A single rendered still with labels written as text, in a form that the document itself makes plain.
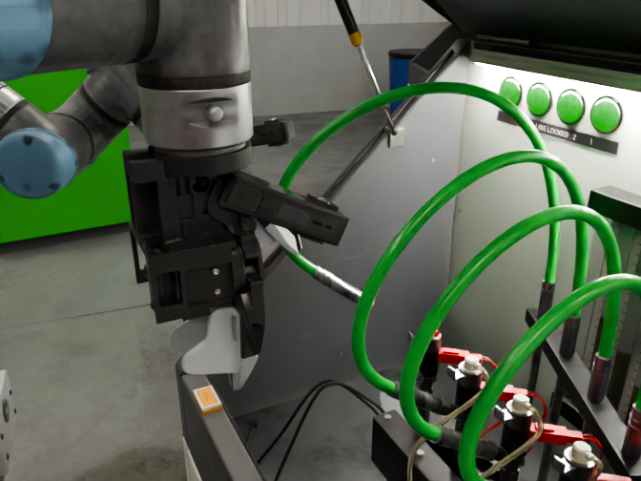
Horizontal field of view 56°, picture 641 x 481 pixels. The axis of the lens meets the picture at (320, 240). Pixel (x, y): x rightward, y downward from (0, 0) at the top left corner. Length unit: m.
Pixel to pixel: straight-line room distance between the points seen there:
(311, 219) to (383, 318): 0.73
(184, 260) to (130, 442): 2.01
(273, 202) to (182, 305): 0.10
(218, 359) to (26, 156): 0.33
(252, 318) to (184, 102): 0.16
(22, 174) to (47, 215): 3.32
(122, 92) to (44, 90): 3.05
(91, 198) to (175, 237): 3.60
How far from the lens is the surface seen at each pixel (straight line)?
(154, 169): 0.42
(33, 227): 4.05
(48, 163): 0.70
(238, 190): 0.43
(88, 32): 0.35
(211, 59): 0.39
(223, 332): 0.48
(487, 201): 1.09
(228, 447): 0.90
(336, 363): 1.17
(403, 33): 7.89
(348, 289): 0.83
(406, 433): 0.87
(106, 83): 0.82
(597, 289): 0.54
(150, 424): 2.47
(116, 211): 4.08
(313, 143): 0.75
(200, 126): 0.40
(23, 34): 0.34
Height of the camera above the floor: 1.55
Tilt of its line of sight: 24 degrees down
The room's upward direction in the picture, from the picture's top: straight up
